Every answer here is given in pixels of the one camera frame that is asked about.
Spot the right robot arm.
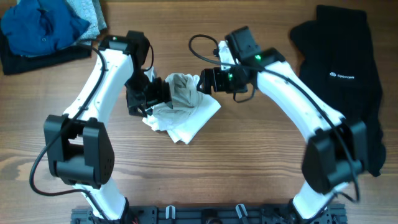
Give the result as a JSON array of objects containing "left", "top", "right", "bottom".
[{"left": 197, "top": 26, "right": 368, "bottom": 223}]

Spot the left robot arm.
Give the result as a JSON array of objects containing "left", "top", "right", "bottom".
[{"left": 41, "top": 30, "right": 173, "bottom": 223}]

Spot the blue shirt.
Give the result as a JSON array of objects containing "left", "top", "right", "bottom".
[{"left": 1, "top": 0, "right": 90, "bottom": 57}]

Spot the white t-shirt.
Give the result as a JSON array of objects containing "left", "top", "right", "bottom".
[{"left": 142, "top": 73, "right": 221, "bottom": 144}]

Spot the black folded garment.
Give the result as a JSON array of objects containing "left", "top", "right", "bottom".
[{"left": 1, "top": 32, "right": 91, "bottom": 75}]

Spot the light grey folded garment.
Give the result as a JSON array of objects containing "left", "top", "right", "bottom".
[{"left": 65, "top": 0, "right": 107, "bottom": 45}]

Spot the black garment with logo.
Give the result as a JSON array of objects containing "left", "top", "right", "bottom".
[{"left": 290, "top": 5, "right": 386, "bottom": 177}]

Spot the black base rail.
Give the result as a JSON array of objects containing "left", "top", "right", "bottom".
[{"left": 70, "top": 203, "right": 348, "bottom": 224}]

